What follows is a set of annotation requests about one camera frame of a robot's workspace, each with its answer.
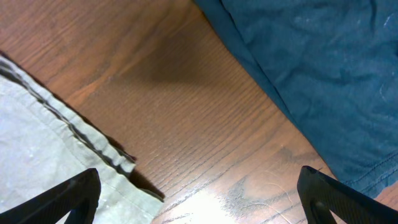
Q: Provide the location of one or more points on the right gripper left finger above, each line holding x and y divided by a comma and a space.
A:
76, 199

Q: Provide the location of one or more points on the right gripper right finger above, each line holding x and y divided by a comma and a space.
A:
323, 197

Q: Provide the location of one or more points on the light khaki shorts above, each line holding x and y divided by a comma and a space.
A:
44, 142

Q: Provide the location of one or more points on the navy blue shorts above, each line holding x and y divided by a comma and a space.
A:
331, 68

